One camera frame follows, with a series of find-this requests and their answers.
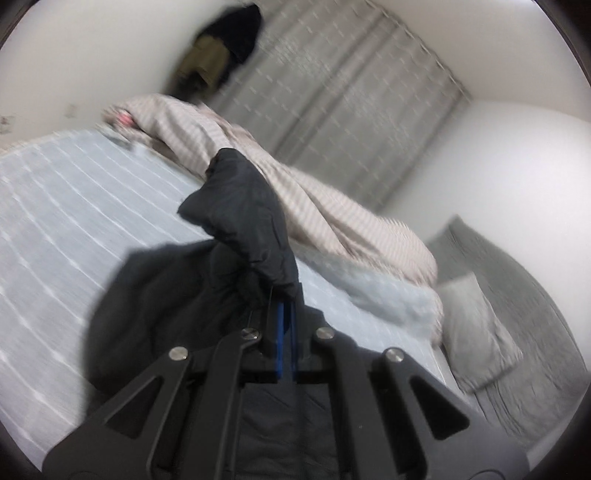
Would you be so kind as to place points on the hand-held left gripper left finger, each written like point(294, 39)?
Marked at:
point(278, 334)

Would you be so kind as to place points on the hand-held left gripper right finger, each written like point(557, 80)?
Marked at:
point(292, 341)

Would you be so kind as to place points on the black padded jacket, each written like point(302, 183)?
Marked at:
point(249, 207)

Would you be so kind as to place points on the brown striped duvet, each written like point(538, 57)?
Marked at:
point(295, 184)

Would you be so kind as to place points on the grey pillow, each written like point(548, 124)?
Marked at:
point(475, 332)

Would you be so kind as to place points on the grey bed sheet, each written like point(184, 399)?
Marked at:
point(517, 410)

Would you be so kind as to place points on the grey-blue grid blanket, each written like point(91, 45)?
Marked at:
point(69, 207)

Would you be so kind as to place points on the grey quilted headboard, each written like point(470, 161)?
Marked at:
point(535, 295)

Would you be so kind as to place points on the grey star-print curtain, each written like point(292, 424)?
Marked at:
point(346, 92)

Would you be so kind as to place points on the small pink item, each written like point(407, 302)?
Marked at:
point(123, 120)

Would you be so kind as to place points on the olive hanging garment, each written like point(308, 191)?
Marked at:
point(201, 60)

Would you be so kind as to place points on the black hanging coat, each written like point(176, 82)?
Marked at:
point(238, 27)

